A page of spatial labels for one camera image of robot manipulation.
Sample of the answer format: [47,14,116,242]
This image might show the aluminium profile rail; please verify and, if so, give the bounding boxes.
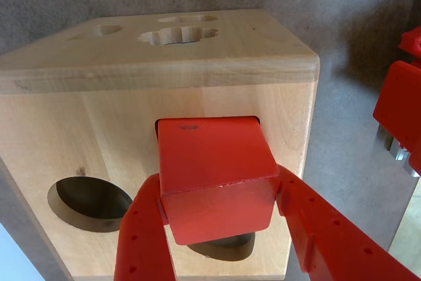
[389,136,421,178]

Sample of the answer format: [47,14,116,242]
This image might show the wooden shape sorter box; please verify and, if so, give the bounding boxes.
[0,9,320,281]

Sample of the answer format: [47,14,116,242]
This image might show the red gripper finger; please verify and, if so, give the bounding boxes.
[113,174,177,281]
[275,162,421,281]

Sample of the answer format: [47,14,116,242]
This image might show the red wooden cube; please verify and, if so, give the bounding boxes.
[155,115,281,246]

